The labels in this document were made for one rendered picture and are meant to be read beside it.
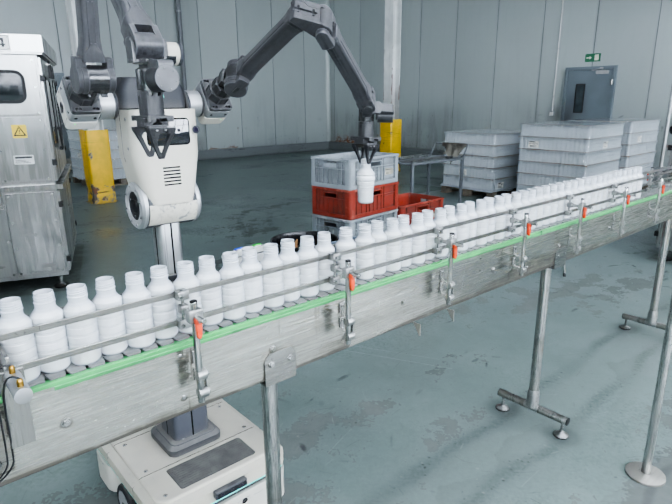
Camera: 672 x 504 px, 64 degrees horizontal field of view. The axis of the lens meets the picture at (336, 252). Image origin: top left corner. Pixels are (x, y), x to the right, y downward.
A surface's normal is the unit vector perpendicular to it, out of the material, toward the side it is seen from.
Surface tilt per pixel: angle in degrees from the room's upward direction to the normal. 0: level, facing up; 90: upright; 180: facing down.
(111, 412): 90
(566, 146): 90
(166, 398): 90
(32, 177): 90
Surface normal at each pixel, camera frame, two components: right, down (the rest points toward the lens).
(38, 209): 0.40, 0.25
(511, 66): -0.75, 0.18
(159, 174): 0.66, 0.20
